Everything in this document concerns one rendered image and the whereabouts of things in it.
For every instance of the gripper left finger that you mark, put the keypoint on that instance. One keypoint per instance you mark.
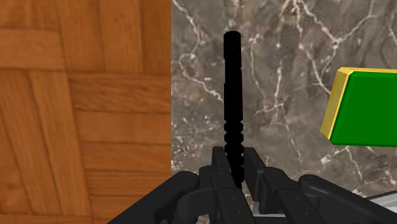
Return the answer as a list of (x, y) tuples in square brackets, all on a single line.
[(223, 192)]

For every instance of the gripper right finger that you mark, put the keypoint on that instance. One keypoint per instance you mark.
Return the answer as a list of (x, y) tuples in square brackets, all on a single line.
[(279, 192)]

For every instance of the black ridged pen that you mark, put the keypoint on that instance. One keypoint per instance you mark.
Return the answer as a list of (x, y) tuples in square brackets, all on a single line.
[(233, 102)]

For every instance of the green and yellow box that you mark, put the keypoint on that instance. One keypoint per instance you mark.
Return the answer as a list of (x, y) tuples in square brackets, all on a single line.
[(366, 108)]

